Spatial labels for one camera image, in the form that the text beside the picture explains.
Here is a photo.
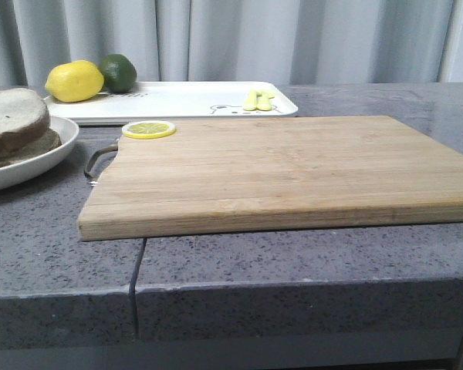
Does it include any white round plate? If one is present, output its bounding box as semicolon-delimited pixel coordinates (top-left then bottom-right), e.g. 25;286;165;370
0;116;79;190

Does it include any white rectangular tray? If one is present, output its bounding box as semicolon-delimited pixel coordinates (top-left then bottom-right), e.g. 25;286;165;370
45;81;298;126

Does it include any wooden cutting board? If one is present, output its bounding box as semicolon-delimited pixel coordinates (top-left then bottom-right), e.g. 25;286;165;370
78;116;463;241

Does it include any light green utensil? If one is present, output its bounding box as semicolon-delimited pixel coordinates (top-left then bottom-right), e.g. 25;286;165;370
242;89;275;111

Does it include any lemon slice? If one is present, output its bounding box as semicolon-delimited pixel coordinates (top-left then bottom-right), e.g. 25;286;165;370
122;120;177;140

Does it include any grey curtain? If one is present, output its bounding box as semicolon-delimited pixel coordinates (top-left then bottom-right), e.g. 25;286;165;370
0;1;463;86

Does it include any green lime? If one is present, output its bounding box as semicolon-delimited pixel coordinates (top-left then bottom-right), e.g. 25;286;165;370
98;54;137;93

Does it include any yellow lemon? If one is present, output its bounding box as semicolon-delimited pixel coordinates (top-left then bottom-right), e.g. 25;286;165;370
45;60;104;103

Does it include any metal board handle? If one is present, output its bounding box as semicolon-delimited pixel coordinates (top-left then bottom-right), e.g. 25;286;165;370
83;141;118;187

